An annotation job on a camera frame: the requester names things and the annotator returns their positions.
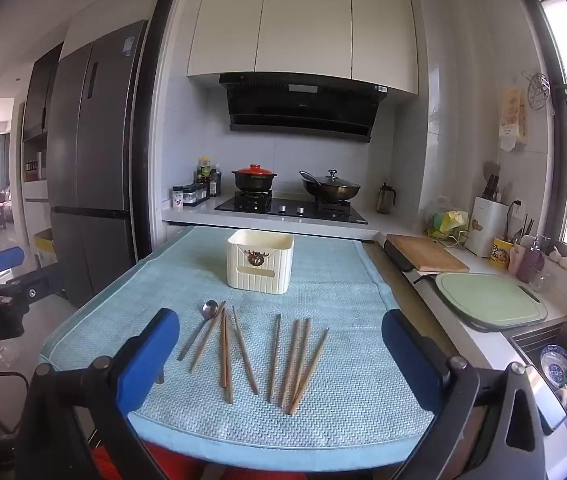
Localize white knife holder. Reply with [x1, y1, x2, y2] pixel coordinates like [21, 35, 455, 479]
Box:
[465, 196, 510, 259]

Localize metal spoon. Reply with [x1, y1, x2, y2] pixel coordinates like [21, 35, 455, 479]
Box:
[177, 300, 219, 362]

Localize yellow white carton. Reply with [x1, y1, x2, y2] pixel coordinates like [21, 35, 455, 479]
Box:
[33, 227, 56, 266]

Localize clear bag yellow contents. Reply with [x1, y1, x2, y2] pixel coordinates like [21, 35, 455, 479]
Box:
[423, 196, 469, 241]

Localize black range hood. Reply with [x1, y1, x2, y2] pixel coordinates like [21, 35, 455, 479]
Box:
[219, 73, 389, 144]

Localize yellow cup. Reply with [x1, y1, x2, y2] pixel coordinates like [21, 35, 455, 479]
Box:
[489, 236, 514, 267]

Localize floral hanging bag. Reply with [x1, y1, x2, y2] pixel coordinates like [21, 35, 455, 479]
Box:
[498, 87, 528, 152]

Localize light blue woven mat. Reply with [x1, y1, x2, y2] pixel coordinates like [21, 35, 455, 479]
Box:
[38, 225, 457, 453]

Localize grey refrigerator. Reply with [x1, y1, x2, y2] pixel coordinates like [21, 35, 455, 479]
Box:
[46, 20, 149, 311]

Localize wooden chopstick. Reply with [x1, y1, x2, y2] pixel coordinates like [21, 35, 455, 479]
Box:
[289, 317, 311, 411]
[220, 307, 227, 389]
[224, 312, 234, 405]
[189, 301, 227, 374]
[288, 328, 330, 416]
[232, 306, 260, 395]
[278, 319, 300, 408]

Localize black gas cooktop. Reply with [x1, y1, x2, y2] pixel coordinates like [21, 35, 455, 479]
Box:
[214, 191, 368, 225]

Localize green cutting board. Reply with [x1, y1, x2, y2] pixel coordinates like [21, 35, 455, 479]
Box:
[433, 272, 548, 333]

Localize white wall cabinet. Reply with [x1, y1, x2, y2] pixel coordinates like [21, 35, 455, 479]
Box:
[186, 0, 420, 96]

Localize metal wire trivet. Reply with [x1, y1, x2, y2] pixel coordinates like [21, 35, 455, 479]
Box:
[522, 72, 555, 116]

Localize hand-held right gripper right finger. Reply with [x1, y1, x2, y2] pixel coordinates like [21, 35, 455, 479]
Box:
[382, 310, 547, 480]

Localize wok with glass lid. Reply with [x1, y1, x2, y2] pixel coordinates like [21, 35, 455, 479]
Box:
[299, 169, 363, 203]

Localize wooden cutting board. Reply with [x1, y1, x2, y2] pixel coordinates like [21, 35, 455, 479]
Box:
[386, 233, 470, 273]

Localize red stool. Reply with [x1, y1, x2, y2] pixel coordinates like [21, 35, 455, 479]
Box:
[88, 440, 224, 480]

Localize black clay pot red lid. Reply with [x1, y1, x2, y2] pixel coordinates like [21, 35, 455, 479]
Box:
[232, 164, 278, 194]

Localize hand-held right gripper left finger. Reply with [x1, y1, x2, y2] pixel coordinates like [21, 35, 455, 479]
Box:
[16, 308, 180, 480]

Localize dark tall cabinet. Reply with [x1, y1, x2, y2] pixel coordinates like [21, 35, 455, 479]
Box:
[22, 42, 64, 143]

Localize steel sink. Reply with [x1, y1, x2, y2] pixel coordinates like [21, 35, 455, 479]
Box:
[507, 316, 567, 433]

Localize blue patterned bowl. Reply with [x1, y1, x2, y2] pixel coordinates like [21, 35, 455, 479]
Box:
[540, 344, 567, 390]

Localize cream ribbed utensil holder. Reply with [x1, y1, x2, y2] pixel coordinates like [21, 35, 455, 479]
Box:
[226, 229, 295, 292]

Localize black cable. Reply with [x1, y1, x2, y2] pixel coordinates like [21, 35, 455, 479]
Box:
[0, 369, 31, 396]

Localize dark glass jug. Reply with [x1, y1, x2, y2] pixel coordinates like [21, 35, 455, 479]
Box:
[376, 182, 397, 215]

